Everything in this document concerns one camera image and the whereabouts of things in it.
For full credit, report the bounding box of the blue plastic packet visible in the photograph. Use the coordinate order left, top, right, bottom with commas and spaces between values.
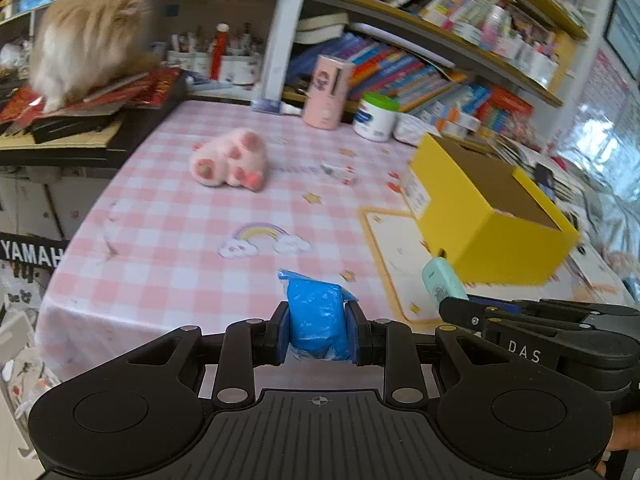
278, 270, 357, 361

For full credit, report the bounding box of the mint green case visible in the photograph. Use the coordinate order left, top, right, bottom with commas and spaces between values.
422, 257, 468, 306

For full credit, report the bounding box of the small white box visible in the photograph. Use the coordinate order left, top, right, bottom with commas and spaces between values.
320, 162, 356, 186

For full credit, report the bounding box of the pink paw plush toy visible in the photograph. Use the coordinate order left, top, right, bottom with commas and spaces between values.
189, 128, 268, 192

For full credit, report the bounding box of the pink checkered tablecloth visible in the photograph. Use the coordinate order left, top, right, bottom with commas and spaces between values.
36, 101, 439, 379

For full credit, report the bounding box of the yellow cardboard box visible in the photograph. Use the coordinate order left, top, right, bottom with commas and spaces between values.
400, 134, 579, 286

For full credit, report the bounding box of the black smartphone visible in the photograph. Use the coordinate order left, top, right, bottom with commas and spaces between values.
534, 162, 555, 202

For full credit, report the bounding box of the white tissue pack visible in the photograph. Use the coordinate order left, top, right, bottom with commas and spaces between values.
392, 114, 440, 148

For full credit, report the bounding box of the white jar green lid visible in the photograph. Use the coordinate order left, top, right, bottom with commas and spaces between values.
352, 92, 400, 142

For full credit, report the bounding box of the white spray bottle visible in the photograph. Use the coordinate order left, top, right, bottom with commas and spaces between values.
250, 99, 303, 116

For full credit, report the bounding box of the pink cylindrical humidifier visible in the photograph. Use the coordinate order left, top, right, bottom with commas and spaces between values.
302, 55, 355, 130

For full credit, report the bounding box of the red book set box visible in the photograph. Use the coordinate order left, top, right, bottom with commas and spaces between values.
474, 84, 534, 133

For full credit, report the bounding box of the row of colourful books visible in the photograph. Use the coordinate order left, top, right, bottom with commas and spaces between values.
285, 32, 466, 112

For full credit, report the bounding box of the white pen holder cup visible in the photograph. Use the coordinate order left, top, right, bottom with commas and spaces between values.
218, 53, 262, 86

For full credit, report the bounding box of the fluffy orange cat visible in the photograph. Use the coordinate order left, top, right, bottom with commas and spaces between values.
29, 0, 160, 113

